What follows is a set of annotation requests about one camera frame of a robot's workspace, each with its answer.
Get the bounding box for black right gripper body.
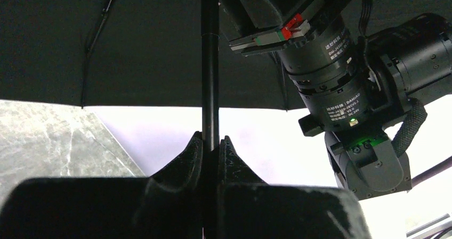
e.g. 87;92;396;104
230;0;372;132

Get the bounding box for purple umbrella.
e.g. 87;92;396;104
1;0;451;144

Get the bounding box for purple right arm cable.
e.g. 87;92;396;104
409;156;452;189

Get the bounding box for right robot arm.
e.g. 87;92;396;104
229;0;451;200

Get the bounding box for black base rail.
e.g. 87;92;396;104
406;213;451;239

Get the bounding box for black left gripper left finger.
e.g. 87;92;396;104
1;132;203;238

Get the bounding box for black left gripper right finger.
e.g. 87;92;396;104
217;136;371;238

